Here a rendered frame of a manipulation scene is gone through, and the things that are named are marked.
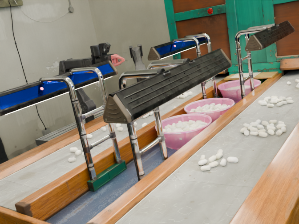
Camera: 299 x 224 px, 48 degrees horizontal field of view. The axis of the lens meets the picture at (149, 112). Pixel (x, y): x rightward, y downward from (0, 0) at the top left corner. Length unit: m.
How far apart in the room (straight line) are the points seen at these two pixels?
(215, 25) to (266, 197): 1.77
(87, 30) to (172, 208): 3.67
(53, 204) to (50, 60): 2.94
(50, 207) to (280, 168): 0.76
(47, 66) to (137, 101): 3.23
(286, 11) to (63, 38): 2.65
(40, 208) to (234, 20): 1.81
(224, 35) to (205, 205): 1.72
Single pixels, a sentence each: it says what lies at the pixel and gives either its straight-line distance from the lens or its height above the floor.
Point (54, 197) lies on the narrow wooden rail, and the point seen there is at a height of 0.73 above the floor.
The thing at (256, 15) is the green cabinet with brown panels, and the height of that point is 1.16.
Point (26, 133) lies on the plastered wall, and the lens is 3.84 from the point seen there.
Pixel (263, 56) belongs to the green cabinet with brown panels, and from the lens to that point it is 2.45.
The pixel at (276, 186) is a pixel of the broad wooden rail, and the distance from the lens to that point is 1.00.
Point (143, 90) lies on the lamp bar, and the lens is 0.84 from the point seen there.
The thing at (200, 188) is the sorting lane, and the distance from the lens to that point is 1.06.
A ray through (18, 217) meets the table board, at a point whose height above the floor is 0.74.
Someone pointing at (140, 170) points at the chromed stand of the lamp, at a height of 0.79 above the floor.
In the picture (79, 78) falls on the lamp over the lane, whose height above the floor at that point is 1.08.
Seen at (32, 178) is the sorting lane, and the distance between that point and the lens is 1.43.
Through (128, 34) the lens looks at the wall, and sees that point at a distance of 4.19.
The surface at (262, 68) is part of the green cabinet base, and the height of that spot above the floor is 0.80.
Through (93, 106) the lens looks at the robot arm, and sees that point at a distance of 2.17.
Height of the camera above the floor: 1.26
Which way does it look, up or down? 15 degrees down
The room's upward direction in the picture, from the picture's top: 10 degrees counter-clockwise
